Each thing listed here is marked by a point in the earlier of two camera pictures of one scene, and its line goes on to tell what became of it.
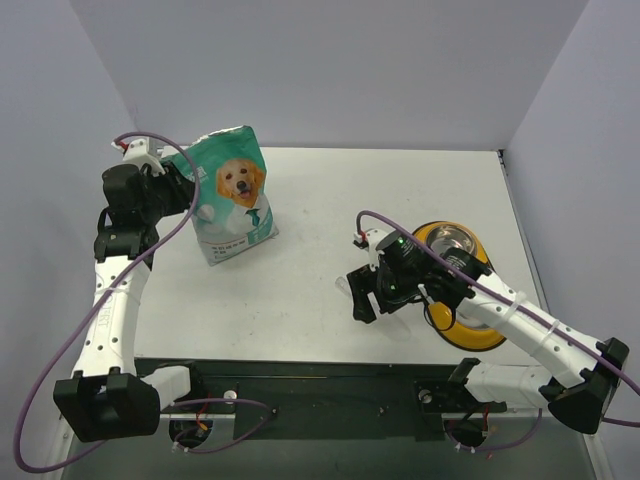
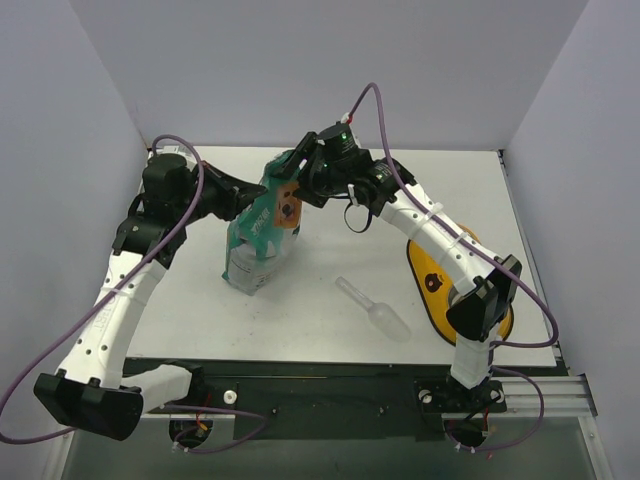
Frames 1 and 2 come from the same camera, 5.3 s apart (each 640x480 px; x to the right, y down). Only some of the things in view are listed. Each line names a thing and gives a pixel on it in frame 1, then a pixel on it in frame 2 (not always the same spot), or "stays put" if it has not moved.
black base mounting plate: (328, 400) stays put
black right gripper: (366, 289) to (305, 163)
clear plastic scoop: (389, 324) stays put
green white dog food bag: (231, 215) to (264, 232)
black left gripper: (176, 185) to (233, 193)
